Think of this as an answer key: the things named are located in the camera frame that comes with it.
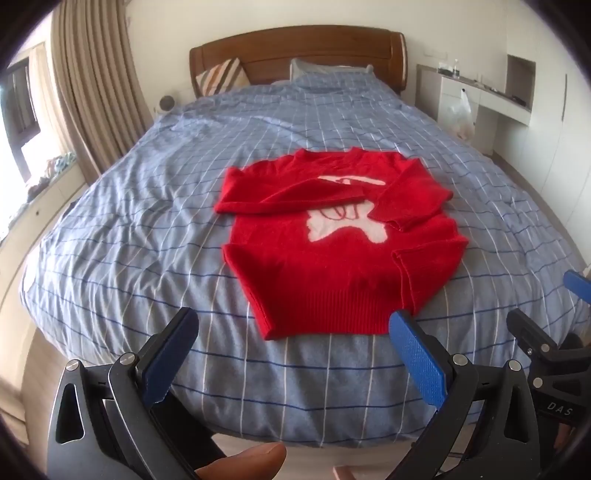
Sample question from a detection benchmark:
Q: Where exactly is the red knit sweater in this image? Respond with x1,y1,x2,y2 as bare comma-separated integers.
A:
214,148,468,340

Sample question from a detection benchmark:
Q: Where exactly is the person's right hand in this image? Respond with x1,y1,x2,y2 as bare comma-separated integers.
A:
554,423,573,452

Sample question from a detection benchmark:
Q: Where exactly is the person's left hand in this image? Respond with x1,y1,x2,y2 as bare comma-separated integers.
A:
195,442,287,480

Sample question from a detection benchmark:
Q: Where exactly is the white wardrobe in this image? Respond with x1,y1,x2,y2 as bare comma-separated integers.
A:
497,1,590,252

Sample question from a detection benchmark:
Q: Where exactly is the blue plaid duvet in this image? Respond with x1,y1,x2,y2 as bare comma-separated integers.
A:
21,74,590,447

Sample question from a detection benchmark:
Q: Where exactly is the white plastic bag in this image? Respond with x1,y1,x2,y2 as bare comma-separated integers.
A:
450,88,475,144

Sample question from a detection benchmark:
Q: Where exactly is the white desk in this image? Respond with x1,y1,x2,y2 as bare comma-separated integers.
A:
416,65,531,155

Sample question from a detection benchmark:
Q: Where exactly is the clutter on window sill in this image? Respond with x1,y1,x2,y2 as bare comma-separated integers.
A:
27,151,77,203

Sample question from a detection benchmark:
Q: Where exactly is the beige curtain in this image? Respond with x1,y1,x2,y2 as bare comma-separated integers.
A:
51,0,152,184

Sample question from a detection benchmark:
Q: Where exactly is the small round bedside speaker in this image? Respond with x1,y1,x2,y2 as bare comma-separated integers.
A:
158,95,176,114

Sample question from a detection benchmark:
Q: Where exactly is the blue plaid pillow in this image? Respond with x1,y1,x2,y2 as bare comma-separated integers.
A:
290,58,374,81

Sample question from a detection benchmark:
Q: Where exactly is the striped cushion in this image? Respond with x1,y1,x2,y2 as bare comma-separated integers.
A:
195,58,250,97

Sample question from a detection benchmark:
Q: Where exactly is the wooden headboard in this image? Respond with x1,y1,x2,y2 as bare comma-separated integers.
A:
188,25,409,96

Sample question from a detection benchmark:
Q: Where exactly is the window with dark frame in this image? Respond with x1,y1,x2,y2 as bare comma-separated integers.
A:
1,58,40,182

